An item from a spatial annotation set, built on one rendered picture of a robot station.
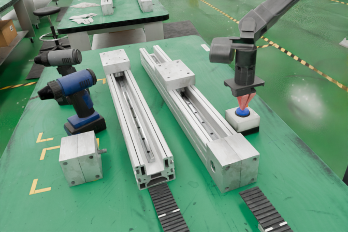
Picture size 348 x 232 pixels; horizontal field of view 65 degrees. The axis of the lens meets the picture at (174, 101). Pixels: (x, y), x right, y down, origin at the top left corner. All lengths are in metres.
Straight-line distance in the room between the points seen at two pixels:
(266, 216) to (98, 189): 0.42
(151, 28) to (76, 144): 1.79
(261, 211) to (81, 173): 0.46
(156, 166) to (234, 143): 0.21
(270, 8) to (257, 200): 0.49
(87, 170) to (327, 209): 0.59
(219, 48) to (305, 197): 0.43
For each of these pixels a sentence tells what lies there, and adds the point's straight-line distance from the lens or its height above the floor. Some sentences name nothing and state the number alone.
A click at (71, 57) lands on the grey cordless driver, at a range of 1.09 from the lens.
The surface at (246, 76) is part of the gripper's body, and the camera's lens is 0.79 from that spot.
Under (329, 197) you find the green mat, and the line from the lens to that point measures 0.77.
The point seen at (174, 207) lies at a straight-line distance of 0.68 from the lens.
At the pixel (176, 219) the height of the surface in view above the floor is 0.80.
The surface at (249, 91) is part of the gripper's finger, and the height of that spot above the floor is 0.93.
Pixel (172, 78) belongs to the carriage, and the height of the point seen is 0.90.
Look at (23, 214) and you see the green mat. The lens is 0.81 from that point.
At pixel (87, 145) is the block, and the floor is 0.87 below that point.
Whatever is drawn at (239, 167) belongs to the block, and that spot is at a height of 0.85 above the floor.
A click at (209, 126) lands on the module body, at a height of 0.84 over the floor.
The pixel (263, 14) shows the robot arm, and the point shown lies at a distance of 0.79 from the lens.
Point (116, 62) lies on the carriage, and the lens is 1.16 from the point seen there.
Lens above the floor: 1.33
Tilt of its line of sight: 31 degrees down
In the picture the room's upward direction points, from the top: 5 degrees counter-clockwise
